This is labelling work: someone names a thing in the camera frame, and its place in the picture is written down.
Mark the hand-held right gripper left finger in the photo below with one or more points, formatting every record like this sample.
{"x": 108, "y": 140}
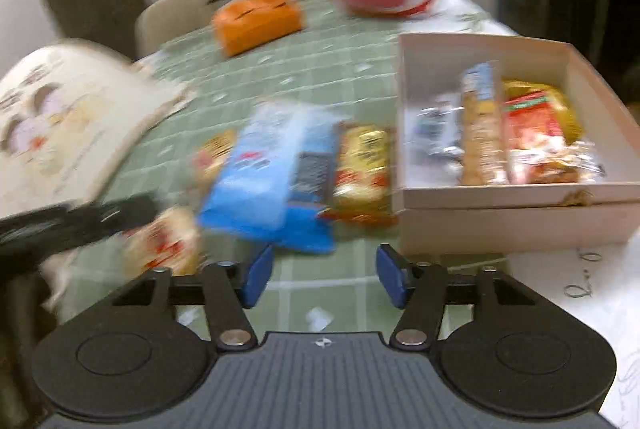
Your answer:
{"x": 257, "y": 276}

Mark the short biscuit packet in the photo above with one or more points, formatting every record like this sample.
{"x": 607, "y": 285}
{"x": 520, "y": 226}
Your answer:
{"x": 437, "y": 129}

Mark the round bun packet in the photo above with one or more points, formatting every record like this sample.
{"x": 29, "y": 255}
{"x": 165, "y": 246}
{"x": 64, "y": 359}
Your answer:
{"x": 165, "y": 244}

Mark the pink cardboard box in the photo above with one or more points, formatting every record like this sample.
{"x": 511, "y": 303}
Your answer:
{"x": 500, "y": 219}

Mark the green checked tablecloth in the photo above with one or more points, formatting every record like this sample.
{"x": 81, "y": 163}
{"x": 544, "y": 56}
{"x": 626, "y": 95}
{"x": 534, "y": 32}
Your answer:
{"x": 325, "y": 74}

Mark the white chair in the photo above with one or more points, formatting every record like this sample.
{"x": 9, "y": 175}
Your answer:
{"x": 170, "y": 21}

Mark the white paper sheet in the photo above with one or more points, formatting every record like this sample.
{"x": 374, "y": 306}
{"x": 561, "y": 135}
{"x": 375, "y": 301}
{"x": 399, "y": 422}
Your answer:
{"x": 575, "y": 334}

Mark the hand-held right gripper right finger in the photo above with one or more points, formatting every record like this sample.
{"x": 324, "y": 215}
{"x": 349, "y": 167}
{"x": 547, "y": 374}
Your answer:
{"x": 392, "y": 276}

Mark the cream printed tote bag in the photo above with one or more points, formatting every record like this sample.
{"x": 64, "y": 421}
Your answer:
{"x": 65, "y": 124}

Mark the gold orange snack packet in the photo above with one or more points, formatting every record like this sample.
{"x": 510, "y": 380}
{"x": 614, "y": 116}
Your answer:
{"x": 362, "y": 169}

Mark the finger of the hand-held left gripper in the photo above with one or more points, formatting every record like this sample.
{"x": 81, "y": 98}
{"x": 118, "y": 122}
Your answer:
{"x": 120, "y": 214}

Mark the yellow red snack packet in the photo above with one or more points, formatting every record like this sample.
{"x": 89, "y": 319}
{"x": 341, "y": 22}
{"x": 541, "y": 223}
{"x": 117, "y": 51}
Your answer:
{"x": 540, "y": 134}

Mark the long biscuit packet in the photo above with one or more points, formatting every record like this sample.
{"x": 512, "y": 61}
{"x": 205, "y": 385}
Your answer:
{"x": 482, "y": 134}

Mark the orange tissue box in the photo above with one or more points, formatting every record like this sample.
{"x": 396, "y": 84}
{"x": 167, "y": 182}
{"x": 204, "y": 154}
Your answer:
{"x": 257, "y": 21}

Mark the blue snack packet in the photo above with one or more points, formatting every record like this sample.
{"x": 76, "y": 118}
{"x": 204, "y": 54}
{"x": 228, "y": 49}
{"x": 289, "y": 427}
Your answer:
{"x": 260, "y": 174}

